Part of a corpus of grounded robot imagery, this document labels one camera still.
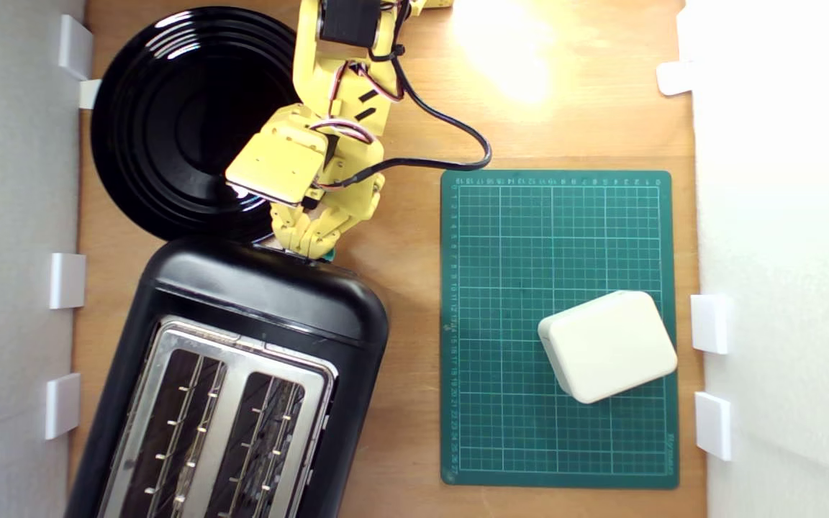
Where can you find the black two-slot toaster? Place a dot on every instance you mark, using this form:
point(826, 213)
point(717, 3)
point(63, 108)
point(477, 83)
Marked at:
point(270, 295)

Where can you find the green cutting mat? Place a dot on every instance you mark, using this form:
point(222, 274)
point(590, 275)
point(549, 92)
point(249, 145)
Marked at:
point(515, 244)

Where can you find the black round plate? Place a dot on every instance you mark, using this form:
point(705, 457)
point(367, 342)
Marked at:
point(170, 129)

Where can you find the white block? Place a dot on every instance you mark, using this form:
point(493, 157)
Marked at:
point(607, 347)

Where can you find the white wall clip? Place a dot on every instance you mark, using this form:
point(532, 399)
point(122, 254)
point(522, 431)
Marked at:
point(68, 280)
point(76, 47)
point(62, 405)
point(714, 426)
point(711, 324)
point(675, 78)
point(89, 93)

